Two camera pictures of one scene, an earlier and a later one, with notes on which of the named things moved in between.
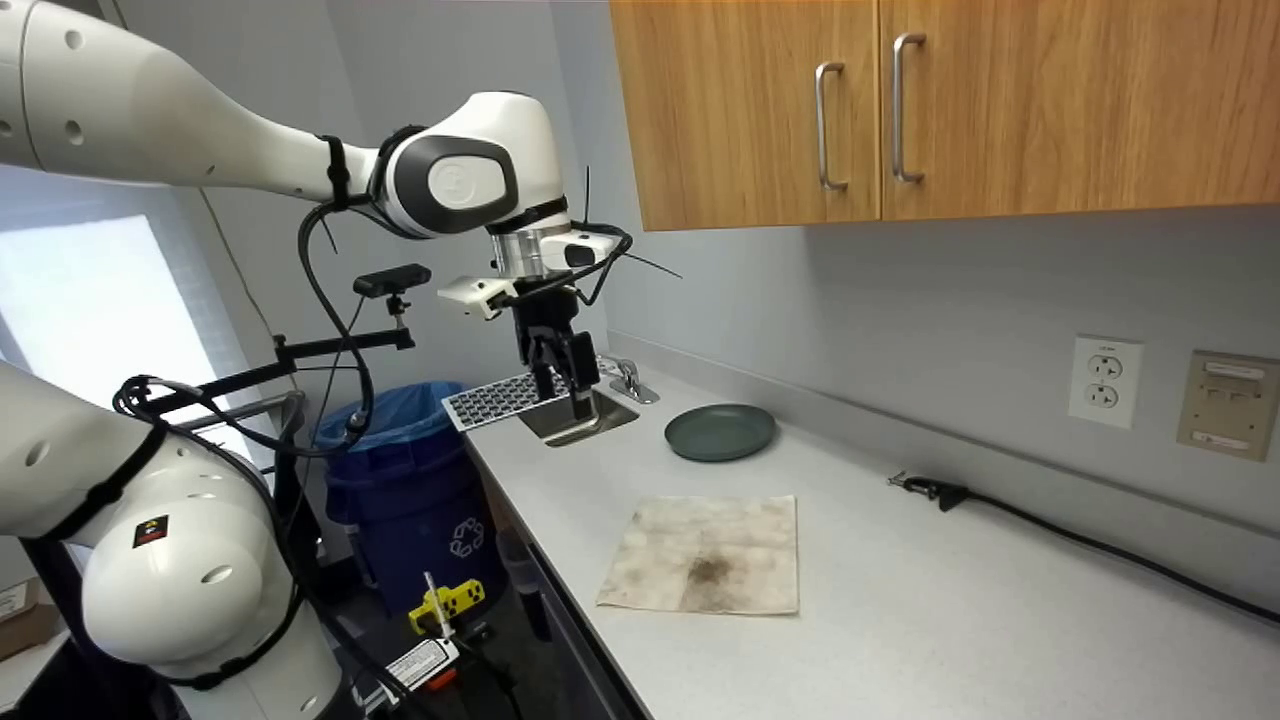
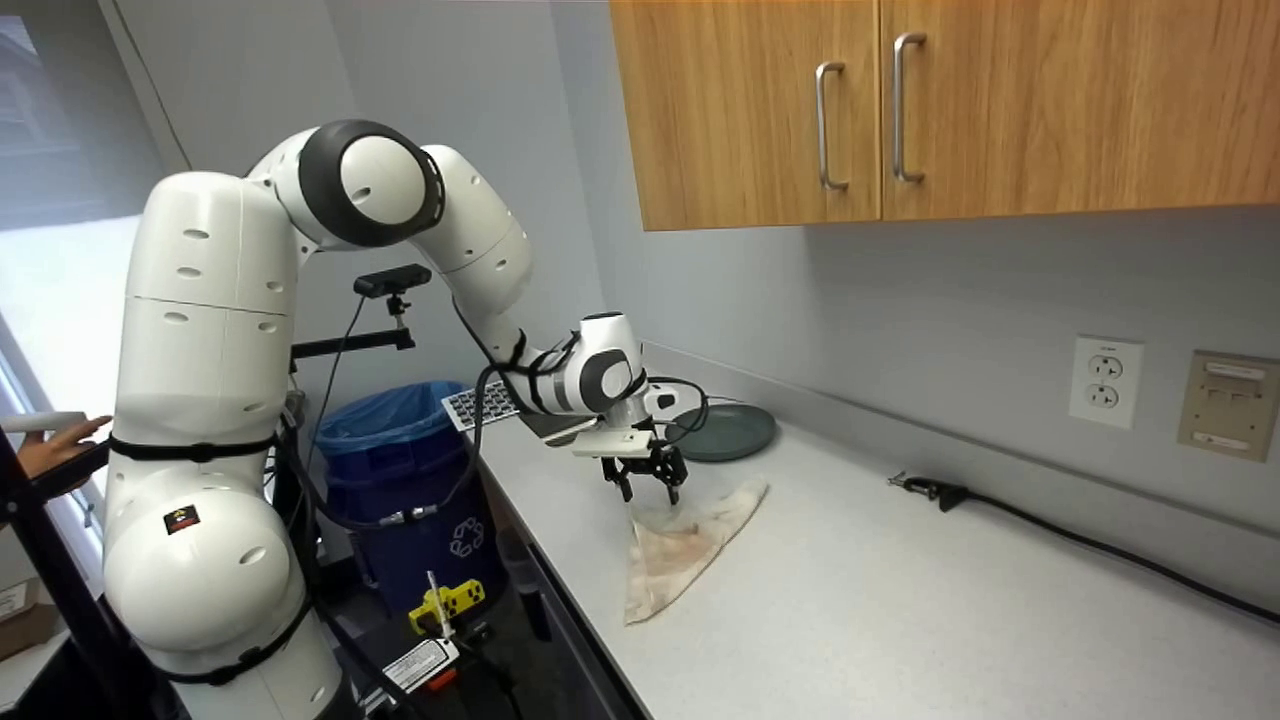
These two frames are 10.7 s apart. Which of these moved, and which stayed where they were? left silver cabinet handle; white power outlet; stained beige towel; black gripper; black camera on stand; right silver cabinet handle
Moved: stained beige towel; black gripper
Stayed: left silver cabinet handle; white power outlet; black camera on stand; right silver cabinet handle
